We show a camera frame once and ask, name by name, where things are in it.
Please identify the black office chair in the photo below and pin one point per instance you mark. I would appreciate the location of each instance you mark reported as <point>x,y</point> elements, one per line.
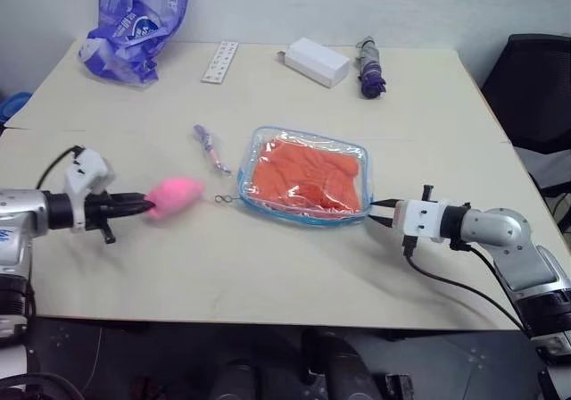
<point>535,101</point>

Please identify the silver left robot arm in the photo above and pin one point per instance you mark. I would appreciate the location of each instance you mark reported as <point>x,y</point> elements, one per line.
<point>20,214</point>

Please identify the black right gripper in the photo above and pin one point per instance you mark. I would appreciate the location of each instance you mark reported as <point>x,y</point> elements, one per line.
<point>395,214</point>

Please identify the small purple pink packet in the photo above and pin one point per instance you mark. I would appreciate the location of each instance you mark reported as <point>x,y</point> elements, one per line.
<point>209,147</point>

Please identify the blue printed plastic bag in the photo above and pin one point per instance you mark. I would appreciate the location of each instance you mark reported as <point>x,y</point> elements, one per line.
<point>134,25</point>

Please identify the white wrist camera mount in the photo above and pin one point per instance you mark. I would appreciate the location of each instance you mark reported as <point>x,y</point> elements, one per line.
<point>421,221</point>
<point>87,168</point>

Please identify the white printed card strip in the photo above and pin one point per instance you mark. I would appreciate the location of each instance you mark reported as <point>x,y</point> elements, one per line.
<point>219,62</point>

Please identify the orange cloth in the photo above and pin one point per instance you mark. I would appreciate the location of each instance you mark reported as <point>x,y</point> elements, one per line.
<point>303,172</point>

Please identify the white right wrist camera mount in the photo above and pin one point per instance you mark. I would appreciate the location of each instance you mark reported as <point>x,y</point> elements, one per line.
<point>421,221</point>

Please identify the clear plastic zip pouch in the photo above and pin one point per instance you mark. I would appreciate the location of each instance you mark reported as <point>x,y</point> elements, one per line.
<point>308,219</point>

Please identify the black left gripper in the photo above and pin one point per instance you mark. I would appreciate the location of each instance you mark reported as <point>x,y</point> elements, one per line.
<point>96,208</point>

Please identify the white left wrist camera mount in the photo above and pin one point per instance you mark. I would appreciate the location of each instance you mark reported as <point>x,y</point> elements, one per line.
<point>87,168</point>

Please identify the white cardboard box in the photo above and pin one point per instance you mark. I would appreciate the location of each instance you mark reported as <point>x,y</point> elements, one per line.
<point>316,63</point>

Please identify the purple folded umbrella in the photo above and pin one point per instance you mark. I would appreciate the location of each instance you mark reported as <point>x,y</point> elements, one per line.
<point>371,69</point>

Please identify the blue plastic container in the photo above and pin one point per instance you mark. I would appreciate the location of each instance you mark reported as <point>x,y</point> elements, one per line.
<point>13,107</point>

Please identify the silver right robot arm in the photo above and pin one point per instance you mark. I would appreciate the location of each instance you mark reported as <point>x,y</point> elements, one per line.
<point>513,239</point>

